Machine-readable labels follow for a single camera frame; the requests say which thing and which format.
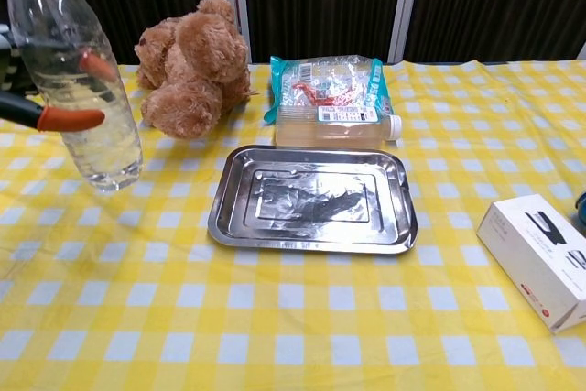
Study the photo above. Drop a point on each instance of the teal snack bag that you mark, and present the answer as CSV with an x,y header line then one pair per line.
x,y
329,79

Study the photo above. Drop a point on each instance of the brown teddy bear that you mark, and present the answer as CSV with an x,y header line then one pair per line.
x,y
197,70

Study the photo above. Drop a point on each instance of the amber juice bottle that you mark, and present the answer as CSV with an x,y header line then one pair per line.
x,y
320,132

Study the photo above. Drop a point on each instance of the white stapler box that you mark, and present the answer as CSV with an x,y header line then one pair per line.
x,y
531,253

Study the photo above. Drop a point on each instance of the blue soda can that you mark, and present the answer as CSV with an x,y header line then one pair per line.
x,y
581,212

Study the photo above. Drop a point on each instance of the yellow checkered tablecloth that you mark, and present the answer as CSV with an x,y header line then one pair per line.
x,y
293,318

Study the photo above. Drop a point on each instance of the metal tray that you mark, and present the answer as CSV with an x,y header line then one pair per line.
x,y
316,198

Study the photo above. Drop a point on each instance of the transparent water bottle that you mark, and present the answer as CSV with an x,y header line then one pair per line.
x,y
105,153

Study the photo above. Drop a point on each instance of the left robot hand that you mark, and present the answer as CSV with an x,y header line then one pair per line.
x,y
59,119

